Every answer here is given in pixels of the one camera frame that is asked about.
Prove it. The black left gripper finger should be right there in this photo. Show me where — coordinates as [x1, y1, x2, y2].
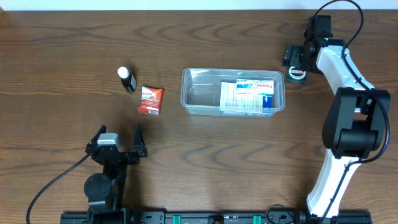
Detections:
[86, 125, 106, 153]
[133, 125, 147, 157]

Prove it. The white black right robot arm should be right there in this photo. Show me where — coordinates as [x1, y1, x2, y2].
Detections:
[282, 14, 391, 223]

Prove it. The dark green Zam-Buk box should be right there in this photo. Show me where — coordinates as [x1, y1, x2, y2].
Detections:
[286, 66, 307, 85]

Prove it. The dark bottle white cap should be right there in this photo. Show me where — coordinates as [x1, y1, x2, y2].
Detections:
[117, 67, 137, 93]

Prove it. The red Panadol ActiFast box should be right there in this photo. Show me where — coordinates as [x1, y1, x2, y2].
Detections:
[137, 86, 164, 116]

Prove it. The white blue Panadol box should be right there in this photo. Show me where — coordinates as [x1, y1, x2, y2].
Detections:
[236, 79, 274, 96]

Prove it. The clear plastic container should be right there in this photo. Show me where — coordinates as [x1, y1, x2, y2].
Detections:
[181, 68, 285, 118]

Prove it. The black left camera cable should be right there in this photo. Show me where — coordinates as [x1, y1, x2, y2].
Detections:
[25, 153, 91, 224]

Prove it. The white blue medicine box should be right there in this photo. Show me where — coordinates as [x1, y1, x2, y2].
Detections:
[220, 82, 274, 114]

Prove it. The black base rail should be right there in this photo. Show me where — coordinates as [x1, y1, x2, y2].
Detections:
[60, 209, 373, 224]

